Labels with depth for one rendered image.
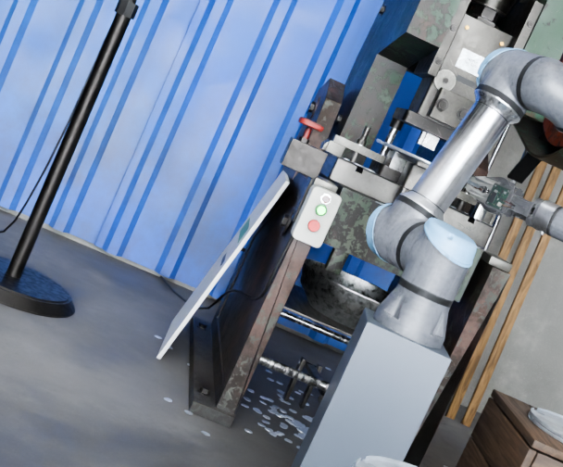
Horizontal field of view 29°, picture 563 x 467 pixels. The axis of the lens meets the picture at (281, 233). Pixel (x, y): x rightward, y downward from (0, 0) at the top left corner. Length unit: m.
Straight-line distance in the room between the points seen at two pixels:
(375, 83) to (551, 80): 0.90
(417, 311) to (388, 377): 0.14
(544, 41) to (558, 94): 0.61
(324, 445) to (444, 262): 0.43
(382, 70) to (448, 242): 1.02
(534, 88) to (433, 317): 0.51
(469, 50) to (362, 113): 0.39
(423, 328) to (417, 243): 0.17
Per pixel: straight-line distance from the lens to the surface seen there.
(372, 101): 3.07
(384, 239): 2.26
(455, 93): 2.85
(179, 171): 4.00
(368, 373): 2.15
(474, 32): 2.87
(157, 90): 3.98
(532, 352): 4.35
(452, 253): 2.15
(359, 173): 2.75
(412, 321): 2.15
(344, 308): 2.80
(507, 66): 2.34
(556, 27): 2.88
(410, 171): 2.75
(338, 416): 2.17
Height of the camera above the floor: 0.76
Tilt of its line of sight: 6 degrees down
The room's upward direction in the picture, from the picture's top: 24 degrees clockwise
